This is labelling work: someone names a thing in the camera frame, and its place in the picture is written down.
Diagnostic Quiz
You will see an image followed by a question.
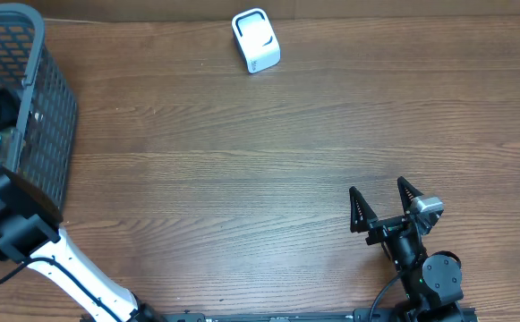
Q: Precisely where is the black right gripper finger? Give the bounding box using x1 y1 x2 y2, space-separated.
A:
349 186 378 233
396 176 423 214

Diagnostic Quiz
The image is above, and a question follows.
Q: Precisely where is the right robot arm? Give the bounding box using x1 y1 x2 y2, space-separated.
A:
349 176 476 322

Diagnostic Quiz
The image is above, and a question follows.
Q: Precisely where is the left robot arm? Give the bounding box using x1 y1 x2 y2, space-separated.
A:
0 89 163 321

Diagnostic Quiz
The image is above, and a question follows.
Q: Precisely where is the white barcode scanner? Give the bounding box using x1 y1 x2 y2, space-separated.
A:
231 8 281 74

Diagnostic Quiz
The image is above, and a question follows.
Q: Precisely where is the grey plastic shopping basket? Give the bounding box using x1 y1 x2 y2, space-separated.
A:
0 4 78 208

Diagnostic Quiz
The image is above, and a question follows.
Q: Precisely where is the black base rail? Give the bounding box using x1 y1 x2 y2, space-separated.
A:
131 309 405 322

